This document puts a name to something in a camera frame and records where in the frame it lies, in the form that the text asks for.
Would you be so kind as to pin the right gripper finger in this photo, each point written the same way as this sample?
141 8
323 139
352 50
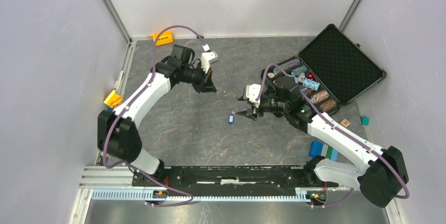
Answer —
250 113
243 97

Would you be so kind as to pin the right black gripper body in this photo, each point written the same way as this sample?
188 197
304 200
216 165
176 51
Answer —
270 103

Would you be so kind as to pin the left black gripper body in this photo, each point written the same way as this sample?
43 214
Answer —
195 77

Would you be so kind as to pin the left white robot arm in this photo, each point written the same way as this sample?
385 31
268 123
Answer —
117 131

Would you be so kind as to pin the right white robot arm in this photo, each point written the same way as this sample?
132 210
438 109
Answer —
379 173

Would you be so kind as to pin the blue key tag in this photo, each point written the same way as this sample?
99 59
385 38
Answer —
231 118

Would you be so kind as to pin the orange block at back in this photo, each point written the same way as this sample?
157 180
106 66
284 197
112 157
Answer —
163 39

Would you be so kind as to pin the orange block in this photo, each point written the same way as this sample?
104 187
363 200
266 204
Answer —
112 99
163 39

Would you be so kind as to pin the blue green toy bricks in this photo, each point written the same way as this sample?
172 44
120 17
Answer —
318 148

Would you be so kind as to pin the black poker chip case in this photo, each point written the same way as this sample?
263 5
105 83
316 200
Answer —
331 69

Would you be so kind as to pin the wooden letter cube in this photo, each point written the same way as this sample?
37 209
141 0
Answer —
346 123

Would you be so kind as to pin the orange block at left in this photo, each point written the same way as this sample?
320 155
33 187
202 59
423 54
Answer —
112 99

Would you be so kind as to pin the teal cube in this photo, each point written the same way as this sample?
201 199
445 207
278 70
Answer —
364 120

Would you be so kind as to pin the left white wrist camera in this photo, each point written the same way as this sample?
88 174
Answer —
207 58

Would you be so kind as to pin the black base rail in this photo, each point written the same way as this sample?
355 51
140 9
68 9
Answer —
275 180

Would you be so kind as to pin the white toothed cable rail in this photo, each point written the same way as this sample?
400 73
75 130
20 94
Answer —
156 195

